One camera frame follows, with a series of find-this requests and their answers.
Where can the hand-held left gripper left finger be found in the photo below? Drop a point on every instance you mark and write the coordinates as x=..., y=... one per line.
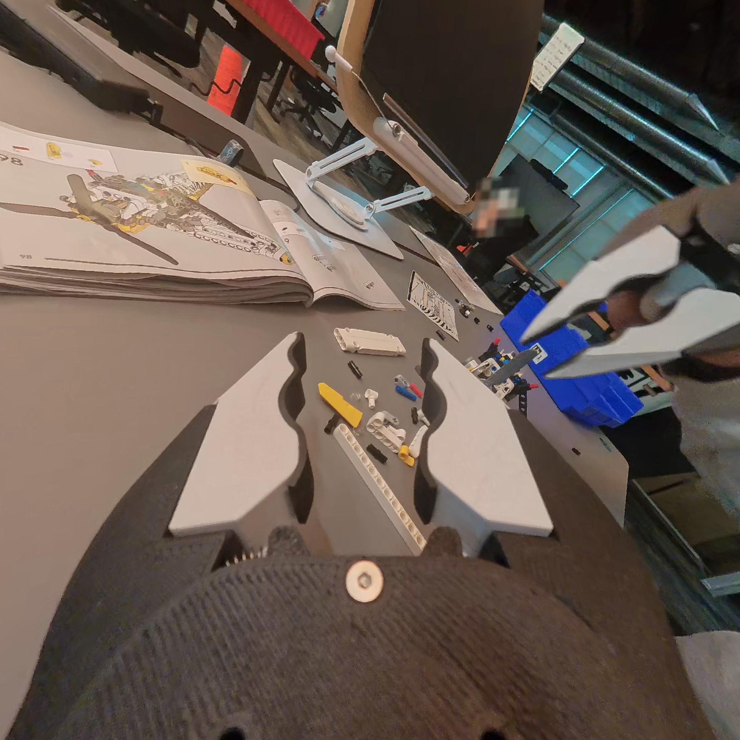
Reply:
x=243, y=451

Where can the blue storage bin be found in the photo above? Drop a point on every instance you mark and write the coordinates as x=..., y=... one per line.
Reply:
x=595, y=399

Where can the person's grey clothing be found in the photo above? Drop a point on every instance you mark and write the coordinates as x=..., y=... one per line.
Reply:
x=711, y=694

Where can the person's right forearm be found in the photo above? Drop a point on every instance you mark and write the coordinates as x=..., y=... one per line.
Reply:
x=717, y=416

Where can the short white lego beam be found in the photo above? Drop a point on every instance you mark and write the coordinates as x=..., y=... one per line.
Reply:
x=382, y=431

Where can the black office chair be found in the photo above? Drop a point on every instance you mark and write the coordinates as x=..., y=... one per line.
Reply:
x=309, y=92
x=133, y=29

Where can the white paper sheet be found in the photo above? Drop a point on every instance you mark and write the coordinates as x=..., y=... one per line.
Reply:
x=456, y=260

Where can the person's right hand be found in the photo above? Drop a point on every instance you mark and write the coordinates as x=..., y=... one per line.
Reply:
x=624, y=315

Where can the white adjustable stand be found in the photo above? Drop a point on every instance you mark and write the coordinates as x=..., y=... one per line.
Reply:
x=341, y=214

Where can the open instruction booklet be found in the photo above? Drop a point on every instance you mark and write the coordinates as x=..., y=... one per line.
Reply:
x=173, y=231

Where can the long white lego beam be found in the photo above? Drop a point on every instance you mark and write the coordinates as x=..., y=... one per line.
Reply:
x=376, y=483

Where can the blue lego pin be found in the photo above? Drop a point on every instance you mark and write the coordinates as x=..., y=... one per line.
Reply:
x=404, y=393

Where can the striped sticker sheet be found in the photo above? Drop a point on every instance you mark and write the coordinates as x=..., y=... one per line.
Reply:
x=431, y=300

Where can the small yellow lego piece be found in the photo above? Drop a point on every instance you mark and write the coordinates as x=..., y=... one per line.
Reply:
x=407, y=458

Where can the metal ventilation duct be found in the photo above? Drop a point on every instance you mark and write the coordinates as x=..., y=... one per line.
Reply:
x=636, y=81

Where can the white lego panel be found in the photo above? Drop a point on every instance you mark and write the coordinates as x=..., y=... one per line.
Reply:
x=370, y=341

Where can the red desk divider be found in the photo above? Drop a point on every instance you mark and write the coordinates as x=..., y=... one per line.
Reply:
x=283, y=23

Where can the red panel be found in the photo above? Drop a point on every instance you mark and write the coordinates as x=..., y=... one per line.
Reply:
x=231, y=75

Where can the thick white lego beam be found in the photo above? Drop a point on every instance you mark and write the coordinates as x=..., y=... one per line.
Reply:
x=418, y=440

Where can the red lego pin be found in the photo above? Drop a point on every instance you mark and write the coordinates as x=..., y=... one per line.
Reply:
x=416, y=390

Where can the lego helicopter model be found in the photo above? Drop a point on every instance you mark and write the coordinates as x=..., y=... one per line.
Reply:
x=497, y=376

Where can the black screen with tan rim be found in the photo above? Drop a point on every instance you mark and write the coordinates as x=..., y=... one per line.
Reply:
x=451, y=69

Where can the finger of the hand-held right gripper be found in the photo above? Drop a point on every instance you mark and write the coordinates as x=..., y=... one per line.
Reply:
x=682, y=329
x=624, y=254

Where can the white paper sign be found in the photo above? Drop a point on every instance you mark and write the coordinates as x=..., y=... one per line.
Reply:
x=558, y=55

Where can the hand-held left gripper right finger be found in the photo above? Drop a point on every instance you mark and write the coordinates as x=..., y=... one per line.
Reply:
x=485, y=462

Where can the white lego connector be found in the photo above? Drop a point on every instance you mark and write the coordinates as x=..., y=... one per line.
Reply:
x=370, y=398

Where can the yellow wedge lego panel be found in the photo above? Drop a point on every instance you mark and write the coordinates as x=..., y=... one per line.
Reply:
x=341, y=404

